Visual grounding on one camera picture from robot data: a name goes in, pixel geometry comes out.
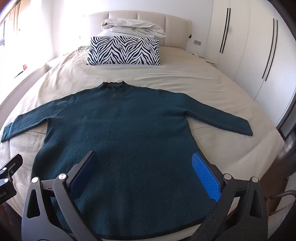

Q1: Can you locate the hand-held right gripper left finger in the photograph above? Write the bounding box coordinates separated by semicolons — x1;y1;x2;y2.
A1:
21;151;102;241

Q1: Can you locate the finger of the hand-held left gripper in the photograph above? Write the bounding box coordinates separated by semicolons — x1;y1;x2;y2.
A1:
0;154;23;186

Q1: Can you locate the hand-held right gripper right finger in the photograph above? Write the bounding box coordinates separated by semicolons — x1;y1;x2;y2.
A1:
191;152;269;241

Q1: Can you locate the dark teal knit sweater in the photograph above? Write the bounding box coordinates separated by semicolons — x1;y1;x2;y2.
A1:
1;80;253;239

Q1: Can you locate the white mesh basket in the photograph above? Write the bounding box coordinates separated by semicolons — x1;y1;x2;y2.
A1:
264;190;296;241

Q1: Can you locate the white window ledge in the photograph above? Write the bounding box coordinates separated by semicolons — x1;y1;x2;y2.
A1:
13;62;50;80

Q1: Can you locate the beige bed cover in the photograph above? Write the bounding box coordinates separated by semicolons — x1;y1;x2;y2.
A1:
0;35;285;241

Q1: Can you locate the white bedside table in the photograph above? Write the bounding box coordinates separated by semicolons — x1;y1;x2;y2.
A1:
192;53;217;67

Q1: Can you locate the zebra print pillow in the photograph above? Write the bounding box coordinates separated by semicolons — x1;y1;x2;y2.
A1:
87;36;162;66

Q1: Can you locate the white wardrobe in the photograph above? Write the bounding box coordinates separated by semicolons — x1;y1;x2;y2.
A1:
203;0;296;127

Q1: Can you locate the beige padded headboard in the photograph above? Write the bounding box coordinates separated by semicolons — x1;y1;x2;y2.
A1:
84;10;192;49

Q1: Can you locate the crumpled white duvet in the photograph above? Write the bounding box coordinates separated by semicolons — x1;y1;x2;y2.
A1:
101;18;167;39

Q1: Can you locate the black wardrobe handle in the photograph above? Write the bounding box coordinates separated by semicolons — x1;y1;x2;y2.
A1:
219;8;229;54
262;18;275;78
222;8;231;54
265;19;278;81

